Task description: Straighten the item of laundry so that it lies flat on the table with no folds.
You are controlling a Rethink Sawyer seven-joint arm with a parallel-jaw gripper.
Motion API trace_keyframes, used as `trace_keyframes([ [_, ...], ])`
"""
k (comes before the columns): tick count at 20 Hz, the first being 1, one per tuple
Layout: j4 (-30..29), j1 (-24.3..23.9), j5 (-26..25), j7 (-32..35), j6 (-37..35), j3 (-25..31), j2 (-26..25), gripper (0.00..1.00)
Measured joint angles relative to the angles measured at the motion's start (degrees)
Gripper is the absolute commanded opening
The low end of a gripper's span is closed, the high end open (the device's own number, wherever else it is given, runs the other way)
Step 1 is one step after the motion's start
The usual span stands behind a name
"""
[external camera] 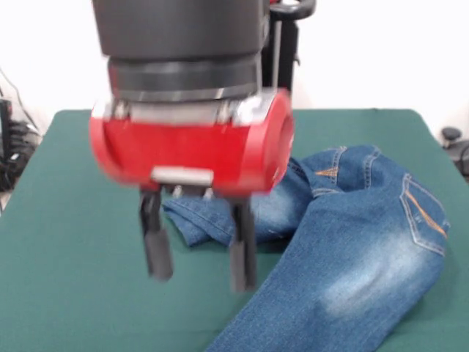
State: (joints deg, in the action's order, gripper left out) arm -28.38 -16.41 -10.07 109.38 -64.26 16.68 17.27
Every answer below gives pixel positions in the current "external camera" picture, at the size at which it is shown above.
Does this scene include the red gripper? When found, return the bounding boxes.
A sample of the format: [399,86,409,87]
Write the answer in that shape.
[89,87,296,293]

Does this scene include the blue denim jeans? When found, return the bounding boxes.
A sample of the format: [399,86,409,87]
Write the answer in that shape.
[162,144,451,352]

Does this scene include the dark green table cloth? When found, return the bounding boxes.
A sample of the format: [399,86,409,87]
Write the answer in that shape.
[0,108,469,352]

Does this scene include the black equipment box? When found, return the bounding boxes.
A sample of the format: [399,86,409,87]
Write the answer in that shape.
[0,98,12,162]

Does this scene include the black cable bundle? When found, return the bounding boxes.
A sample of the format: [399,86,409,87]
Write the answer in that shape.
[0,120,40,192]

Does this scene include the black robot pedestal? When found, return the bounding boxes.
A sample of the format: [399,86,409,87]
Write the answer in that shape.
[262,0,317,109]

